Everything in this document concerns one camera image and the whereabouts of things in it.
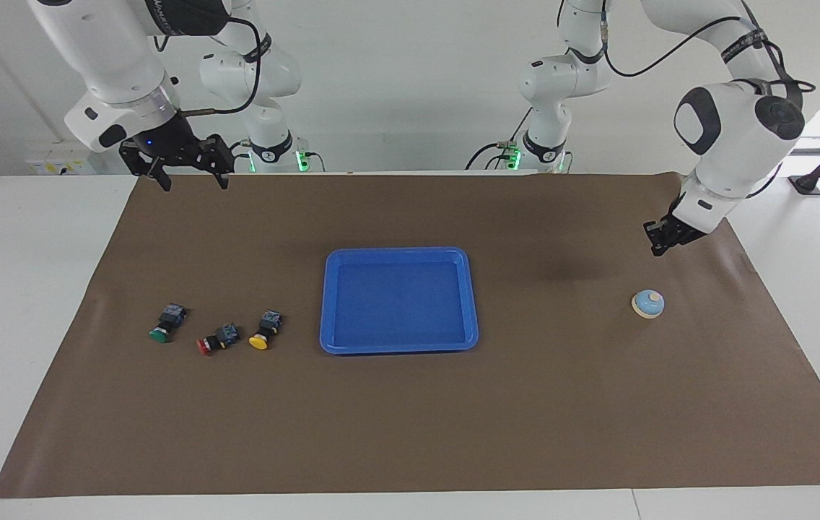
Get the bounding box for blue service bell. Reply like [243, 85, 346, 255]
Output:
[631, 289, 666, 319]

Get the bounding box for green push button switch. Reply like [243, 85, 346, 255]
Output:
[149, 303, 188, 344]

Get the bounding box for yellow push button switch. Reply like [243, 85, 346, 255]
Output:
[248, 310, 283, 351]

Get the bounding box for red push button switch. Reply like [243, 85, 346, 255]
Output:
[197, 323, 241, 357]

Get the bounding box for blue plastic tray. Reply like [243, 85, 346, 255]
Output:
[319, 247, 480, 355]

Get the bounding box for brown table mat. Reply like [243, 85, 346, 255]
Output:
[0, 172, 820, 499]

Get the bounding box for black base cable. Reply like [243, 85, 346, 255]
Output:
[465, 108, 535, 171]
[230, 137, 326, 174]

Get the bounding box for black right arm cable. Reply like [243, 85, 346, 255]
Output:
[154, 14, 264, 116]

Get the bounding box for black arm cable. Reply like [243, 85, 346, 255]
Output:
[601, 0, 816, 111]
[154, 14, 264, 116]

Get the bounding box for white wall socket box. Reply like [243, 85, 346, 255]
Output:
[24, 141, 97, 176]

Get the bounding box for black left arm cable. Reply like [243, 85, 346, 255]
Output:
[601, 0, 816, 111]

